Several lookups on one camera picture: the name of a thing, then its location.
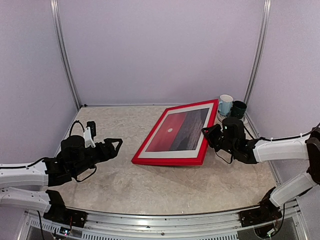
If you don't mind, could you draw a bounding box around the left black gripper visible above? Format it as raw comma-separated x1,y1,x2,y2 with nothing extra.
71,138,123,177

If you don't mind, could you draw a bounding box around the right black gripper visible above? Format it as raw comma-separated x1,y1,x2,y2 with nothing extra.
201,123,237,156

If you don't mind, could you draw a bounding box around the white mat board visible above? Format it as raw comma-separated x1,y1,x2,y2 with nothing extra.
139,101,215,159

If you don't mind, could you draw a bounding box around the wooden red picture frame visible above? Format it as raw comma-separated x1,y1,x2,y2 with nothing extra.
131,99,219,167

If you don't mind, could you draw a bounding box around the red black photo print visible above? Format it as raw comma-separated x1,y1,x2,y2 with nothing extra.
145,107,211,153

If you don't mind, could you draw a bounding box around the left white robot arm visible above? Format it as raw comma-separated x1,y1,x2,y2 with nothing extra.
0,135,123,223

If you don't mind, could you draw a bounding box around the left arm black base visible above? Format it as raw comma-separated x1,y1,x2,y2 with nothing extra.
43,190,88,228

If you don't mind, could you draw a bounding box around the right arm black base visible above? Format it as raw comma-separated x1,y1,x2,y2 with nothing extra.
238,187,283,227

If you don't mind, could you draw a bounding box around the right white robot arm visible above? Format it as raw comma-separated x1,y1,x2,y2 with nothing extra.
201,117,320,222

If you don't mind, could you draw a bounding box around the white coaster plate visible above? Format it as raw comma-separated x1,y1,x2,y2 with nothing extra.
217,112,248,125

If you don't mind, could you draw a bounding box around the dark green mug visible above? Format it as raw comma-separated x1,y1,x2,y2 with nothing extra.
230,100,247,120

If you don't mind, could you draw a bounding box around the light blue mug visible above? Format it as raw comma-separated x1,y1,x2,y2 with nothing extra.
218,94,234,116

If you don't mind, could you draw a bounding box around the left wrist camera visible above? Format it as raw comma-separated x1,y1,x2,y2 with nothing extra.
83,121,97,148

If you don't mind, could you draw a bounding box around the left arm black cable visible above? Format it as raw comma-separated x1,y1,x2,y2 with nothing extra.
68,120,86,137

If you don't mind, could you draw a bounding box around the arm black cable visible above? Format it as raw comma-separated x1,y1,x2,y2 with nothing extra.
68,120,86,137
243,121,320,142

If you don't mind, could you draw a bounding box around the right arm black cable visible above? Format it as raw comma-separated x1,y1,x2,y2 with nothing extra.
243,121,320,142

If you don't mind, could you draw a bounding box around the aluminium front rail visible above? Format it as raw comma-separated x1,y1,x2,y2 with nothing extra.
17,200,310,240

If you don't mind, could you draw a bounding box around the right aluminium corner post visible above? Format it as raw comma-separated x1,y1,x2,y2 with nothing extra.
244,0,272,105

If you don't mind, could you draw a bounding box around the aluminium corner post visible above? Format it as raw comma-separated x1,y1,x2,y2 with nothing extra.
244,0,272,105
50,0,82,111

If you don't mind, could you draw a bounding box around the left aluminium corner post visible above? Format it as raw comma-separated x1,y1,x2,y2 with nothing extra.
50,0,82,111

